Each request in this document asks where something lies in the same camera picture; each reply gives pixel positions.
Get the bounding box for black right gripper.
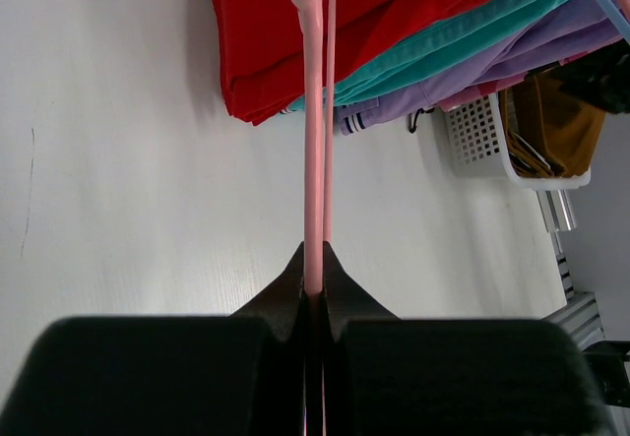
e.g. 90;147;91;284
560;40;629;114

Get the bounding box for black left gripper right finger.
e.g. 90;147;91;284
322;245;610;435

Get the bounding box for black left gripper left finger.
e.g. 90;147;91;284
9;250;304;435

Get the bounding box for light blue hanger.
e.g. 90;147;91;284
595;0;629;41

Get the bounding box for brown trousers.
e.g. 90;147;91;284
498;75;605;179

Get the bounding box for white plastic mesh basket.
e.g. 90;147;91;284
444;93;591;191

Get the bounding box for pink wire hanger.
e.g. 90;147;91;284
282;0;341;436

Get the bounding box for red trousers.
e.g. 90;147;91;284
213;0;490;125

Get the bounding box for purple trousers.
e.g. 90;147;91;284
335;0;620;135

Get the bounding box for teal trousers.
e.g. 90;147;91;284
287;0;611;114

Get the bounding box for pink floral trousers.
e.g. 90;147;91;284
399;44;592;115

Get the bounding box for right aluminium frame post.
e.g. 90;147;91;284
536;190;605;350

